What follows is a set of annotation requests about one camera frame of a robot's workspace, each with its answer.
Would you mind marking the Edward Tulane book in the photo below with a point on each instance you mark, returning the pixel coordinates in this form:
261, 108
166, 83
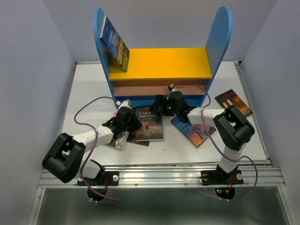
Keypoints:
230, 98

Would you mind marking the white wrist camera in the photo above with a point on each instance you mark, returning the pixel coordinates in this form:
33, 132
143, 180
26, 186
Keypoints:
172, 88
125, 103

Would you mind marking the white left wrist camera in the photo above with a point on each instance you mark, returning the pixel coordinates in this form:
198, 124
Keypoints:
125, 103

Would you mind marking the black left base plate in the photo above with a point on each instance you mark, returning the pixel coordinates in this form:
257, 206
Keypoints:
106, 178

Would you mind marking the Little Women book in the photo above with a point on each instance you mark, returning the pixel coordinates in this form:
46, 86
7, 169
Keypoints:
119, 141

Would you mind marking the aluminium mounting rail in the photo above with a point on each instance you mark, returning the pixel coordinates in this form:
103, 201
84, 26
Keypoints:
175, 176

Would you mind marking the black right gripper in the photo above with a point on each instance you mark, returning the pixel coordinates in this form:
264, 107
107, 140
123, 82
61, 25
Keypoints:
161, 100

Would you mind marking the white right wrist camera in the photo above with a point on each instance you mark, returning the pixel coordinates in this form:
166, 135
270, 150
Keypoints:
172, 88

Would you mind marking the blue wooden bookshelf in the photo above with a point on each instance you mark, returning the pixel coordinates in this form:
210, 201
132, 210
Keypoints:
151, 70

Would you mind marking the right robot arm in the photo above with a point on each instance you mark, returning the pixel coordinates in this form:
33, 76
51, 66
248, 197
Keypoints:
234, 129

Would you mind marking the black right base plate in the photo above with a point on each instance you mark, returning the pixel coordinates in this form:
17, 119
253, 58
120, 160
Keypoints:
214, 177

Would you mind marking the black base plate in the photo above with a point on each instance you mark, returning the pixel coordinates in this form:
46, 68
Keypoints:
214, 177
106, 178

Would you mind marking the A Tale of Two Cities book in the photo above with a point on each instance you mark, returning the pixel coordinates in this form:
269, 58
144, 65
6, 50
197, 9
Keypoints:
152, 127

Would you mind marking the Animal Farm book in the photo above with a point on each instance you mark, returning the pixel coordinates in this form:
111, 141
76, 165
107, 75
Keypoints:
114, 44

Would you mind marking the Three Days to See book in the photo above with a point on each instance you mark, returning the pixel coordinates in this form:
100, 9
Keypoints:
131, 139

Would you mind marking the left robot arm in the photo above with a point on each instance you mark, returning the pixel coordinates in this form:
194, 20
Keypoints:
65, 157

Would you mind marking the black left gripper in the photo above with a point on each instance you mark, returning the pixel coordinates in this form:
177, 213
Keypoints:
136, 124

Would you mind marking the Jane Eyre book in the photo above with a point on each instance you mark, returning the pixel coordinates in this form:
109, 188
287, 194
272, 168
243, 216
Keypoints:
196, 134

